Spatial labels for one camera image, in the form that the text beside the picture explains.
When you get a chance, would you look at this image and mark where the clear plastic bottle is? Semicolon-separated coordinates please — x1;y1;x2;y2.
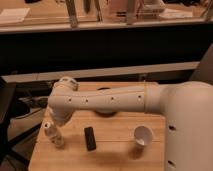
44;122;64;148

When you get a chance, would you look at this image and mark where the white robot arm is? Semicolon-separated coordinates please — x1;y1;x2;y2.
48;77;213;171

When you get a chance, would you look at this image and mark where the green bowl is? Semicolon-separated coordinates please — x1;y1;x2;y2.
95;87;117;117

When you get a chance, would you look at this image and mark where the black rectangular block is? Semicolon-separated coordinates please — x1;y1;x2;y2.
84;127;96;151

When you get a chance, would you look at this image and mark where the white paper cup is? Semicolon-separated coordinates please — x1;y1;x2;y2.
133;126;153;149

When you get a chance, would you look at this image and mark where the black chair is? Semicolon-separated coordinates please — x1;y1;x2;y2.
0;77;41;166

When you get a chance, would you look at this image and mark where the white paper sheet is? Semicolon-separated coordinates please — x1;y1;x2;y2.
0;8;30;24

